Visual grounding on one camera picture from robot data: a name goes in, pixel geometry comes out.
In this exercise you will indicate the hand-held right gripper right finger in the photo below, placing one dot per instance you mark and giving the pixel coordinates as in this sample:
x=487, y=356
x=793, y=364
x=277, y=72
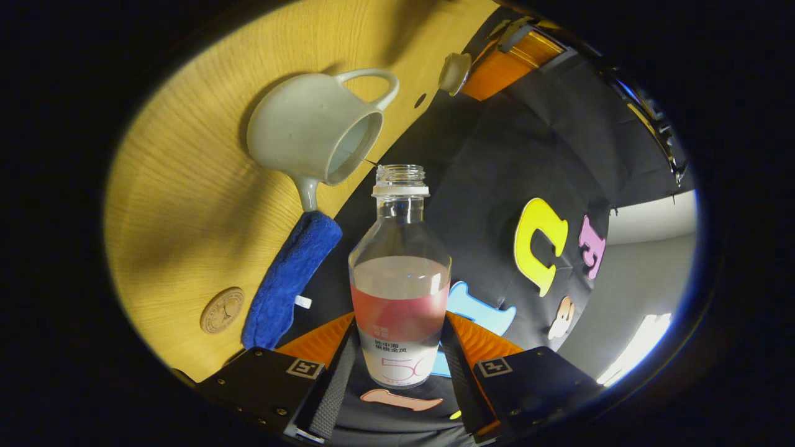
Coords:
x=459, y=385

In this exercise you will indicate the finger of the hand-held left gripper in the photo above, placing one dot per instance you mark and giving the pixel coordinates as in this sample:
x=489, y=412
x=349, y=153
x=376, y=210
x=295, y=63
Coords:
x=509, y=65
x=512, y=34

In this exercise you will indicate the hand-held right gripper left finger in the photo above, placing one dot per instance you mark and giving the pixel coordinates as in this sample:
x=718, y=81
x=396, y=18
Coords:
x=335, y=397

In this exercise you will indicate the clear water bottle pink label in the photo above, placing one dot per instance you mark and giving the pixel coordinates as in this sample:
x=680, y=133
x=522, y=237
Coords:
x=400, y=298

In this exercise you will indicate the round cork coaster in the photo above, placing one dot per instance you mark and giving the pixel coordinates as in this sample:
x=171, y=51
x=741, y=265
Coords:
x=222, y=310

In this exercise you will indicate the white ceramic teacup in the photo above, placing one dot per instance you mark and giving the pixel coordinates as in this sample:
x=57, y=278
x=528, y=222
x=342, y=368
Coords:
x=292, y=124

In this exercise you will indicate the blue folded towel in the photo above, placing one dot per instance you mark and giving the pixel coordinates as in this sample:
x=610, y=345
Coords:
x=286, y=279

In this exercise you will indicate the ceiling light panel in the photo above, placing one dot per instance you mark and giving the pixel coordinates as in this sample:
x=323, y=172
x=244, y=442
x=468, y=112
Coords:
x=640, y=351

